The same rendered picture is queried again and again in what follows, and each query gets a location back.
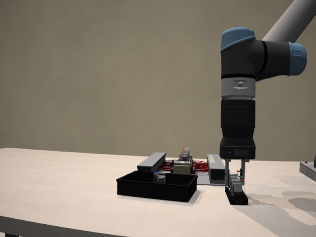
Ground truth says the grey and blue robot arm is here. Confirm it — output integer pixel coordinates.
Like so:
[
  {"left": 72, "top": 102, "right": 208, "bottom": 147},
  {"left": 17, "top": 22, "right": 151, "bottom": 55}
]
[{"left": 220, "top": 0, "right": 316, "bottom": 82}]

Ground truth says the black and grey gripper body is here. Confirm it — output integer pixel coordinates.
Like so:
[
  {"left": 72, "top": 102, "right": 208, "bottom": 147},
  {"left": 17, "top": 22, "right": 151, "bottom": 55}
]
[{"left": 220, "top": 78, "right": 256, "bottom": 159}]

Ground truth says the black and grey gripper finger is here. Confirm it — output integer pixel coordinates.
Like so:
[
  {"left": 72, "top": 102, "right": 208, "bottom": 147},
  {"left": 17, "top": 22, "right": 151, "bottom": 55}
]
[
  {"left": 224, "top": 159, "right": 231, "bottom": 185},
  {"left": 240, "top": 159, "right": 249, "bottom": 179}
]

